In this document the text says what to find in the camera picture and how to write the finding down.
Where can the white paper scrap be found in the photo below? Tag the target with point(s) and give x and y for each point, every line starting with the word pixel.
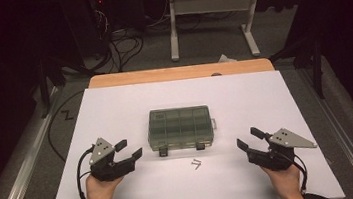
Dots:
pixel 226 58

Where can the black metal stand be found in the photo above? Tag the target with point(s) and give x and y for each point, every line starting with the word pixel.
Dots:
pixel 43 91
pixel 318 70

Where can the clear plastic compartment box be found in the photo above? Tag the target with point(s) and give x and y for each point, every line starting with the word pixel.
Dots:
pixel 181 127

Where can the small metal screw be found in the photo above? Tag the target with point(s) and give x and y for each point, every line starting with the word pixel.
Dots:
pixel 198 166
pixel 195 162
pixel 197 159

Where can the white table mat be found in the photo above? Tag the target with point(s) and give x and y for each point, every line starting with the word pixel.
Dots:
pixel 232 106

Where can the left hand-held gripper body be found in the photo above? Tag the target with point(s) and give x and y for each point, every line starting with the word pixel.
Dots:
pixel 105 169

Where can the person's right hand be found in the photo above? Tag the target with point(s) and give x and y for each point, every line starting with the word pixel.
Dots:
pixel 286 181

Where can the aluminium floor rail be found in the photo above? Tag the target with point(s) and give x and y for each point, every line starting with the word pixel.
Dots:
pixel 335 128
pixel 21 170

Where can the person's left hand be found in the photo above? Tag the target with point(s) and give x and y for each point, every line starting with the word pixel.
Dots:
pixel 101 192

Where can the wooden table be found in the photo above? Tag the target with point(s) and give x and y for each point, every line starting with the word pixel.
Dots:
pixel 161 75

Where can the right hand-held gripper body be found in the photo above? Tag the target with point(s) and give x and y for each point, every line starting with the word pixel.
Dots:
pixel 277 158

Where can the white-legged desk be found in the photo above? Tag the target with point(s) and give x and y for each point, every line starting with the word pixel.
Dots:
pixel 210 4

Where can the black device with red light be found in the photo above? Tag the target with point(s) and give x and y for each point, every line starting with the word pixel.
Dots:
pixel 88 22

